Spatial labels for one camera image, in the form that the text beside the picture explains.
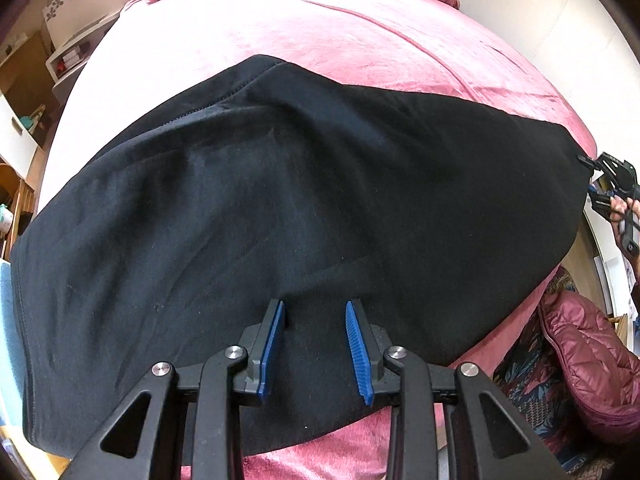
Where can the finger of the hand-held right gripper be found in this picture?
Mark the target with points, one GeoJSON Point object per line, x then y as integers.
{"type": "Point", "coordinates": [592, 162]}
{"type": "Point", "coordinates": [600, 202]}

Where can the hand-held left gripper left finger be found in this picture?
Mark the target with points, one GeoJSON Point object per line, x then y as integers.
{"type": "Point", "coordinates": [267, 355]}

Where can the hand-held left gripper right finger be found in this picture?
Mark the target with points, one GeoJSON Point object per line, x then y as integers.
{"type": "Point", "coordinates": [361, 360]}

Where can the black pants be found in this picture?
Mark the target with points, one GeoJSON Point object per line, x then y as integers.
{"type": "Point", "coordinates": [300, 185]}

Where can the person's right hand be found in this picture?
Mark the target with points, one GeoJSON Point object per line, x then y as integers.
{"type": "Point", "coordinates": [622, 206]}

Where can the maroon puffer jacket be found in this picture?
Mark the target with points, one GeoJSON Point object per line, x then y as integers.
{"type": "Point", "coordinates": [590, 360]}

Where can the floral patterned chair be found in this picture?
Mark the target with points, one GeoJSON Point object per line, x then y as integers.
{"type": "Point", "coordinates": [520, 385]}

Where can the pink bed cover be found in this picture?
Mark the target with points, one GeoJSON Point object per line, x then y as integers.
{"type": "Point", "coordinates": [350, 35]}

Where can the wooden desk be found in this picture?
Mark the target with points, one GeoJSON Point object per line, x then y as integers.
{"type": "Point", "coordinates": [22, 200]}

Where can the wooden cabinet with white front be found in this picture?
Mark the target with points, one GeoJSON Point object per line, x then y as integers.
{"type": "Point", "coordinates": [15, 125]}

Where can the white and grey nightstand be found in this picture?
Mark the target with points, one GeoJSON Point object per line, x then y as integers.
{"type": "Point", "coordinates": [70, 49]}

